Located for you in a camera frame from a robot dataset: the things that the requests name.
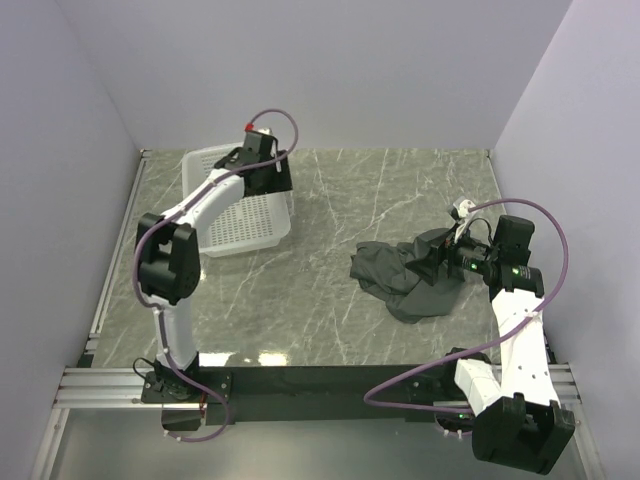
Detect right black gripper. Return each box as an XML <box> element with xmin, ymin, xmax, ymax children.
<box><xmin>405</xmin><ymin>222</ymin><xmax>500</xmax><ymax>286</ymax></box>

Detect dark grey t shirt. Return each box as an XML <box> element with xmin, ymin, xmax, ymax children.
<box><xmin>350</xmin><ymin>228</ymin><xmax>465</xmax><ymax>324</ymax></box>

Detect white perforated plastic basket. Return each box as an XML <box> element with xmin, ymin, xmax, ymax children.
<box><xmin>181</xmin><ymin>143</ymin><xmax>293</xmax><ymax>258</ymax></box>

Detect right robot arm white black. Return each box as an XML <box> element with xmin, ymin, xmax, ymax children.
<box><xmin>406</xmin><ymin>215</ymin><xmax>575</xmax><ymax>475</ymax></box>

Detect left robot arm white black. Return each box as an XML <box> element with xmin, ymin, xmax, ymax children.
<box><xmin>133</xmin><ymin>124</ymin><xmax>293</xmax><ymax>402</ymax></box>

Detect black base crossbar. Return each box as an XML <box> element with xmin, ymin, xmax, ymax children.
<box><xmin>140</xmin><ymin>363</ymin><xmax>499</xmax><ymax>431</ymax></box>

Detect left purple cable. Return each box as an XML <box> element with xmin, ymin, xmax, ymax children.
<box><xmin>133</xmin><ymin>108</ymin><xmax>300</xmax><ymax>444</ymax></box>

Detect purple cable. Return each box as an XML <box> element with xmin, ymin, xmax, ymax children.
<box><xmin>363</xmin><ymin>198</ymin><xmax>571</xmax><ymax>441</ymax></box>
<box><xmin>133</xmin><ymin>108</ymin><xmax>300</xmax><ymax>444</ymax></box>

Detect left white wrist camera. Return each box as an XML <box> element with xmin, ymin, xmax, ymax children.
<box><xmin>244</xmin><ymin>122</ymin><xmax>273</xmax><ymax>136</ymax></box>

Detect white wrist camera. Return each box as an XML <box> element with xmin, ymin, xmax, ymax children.
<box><xmin>244</xmin><ymin>122</ymin><xmax>273</xmax><ymax>136</ymax></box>
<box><xmin>449</xmin><ymin>196</ymin><xmax>476</xmax><ymax>243</ymax></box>

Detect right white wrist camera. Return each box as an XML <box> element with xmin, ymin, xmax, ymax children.
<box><xmin>449</xmin><ymin>196</ymin><xmax>476</xmax><ymax>243</ymax></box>

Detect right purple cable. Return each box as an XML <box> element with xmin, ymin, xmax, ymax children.
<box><xmin>363</xmin><ymin>198</ymin><xmax>571</xmax><ymax>441</ymax></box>

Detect aluminium frame rail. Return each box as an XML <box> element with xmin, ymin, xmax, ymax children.
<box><xmin>30</xmin><ymin>149</ymin><xmax>151</xmax><ymax>479</ymax></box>

